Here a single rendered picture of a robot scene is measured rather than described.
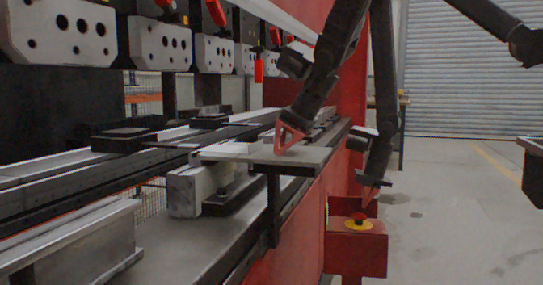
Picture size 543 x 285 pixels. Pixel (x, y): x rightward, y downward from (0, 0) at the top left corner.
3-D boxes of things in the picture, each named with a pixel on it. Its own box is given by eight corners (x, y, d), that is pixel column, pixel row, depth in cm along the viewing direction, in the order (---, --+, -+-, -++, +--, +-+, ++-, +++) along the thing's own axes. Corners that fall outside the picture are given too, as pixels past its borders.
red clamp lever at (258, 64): (263, 83, 96) (263, 45, 94) (248, 83, 97) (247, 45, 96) (264, 83, 97) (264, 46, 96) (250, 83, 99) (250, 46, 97)
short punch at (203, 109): (203, 116, 81) (201, 73, 79) (195, 115, 81) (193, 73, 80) (221, 112, 90) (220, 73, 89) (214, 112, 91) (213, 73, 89)
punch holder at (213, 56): (205, 72, 73) (202, -14, 71) (168, 73, 76) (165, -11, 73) (234, 73, 88) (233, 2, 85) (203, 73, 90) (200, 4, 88)
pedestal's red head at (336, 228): (387, 279, 92) (390, 211, 90) (323, 274, 95) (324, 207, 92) (376, 245, 112) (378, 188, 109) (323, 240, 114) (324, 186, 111)
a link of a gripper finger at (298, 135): (259, 147, 76) (280, 109, 73) (269, 141, 83) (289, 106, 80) (286, 165, 75) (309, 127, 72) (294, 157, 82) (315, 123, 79)
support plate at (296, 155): (319, 168, 70) (319, 163, 70) (198, 159, 78) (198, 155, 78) (332, 151, 87) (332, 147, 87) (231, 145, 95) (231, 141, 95)
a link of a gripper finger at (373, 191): (346, 199, 110) (355, 169, 108) (369, 206, 109) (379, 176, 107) (347, 207, 103) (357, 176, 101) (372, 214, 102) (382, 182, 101)
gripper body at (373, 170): (352, 173, 108) (359, 150, 107) (387, 183, 107) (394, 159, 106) (355, 179, 102) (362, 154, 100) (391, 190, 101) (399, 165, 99)
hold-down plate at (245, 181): (224, 217, 76) (224, 203, 75) (200, 214, 77) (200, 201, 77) (267, 180, 104) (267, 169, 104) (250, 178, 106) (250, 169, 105)
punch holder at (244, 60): (242, 74, 92) (241, 6, 90) (212, 74, 95) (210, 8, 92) (261, 75, 106) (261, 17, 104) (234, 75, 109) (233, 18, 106)
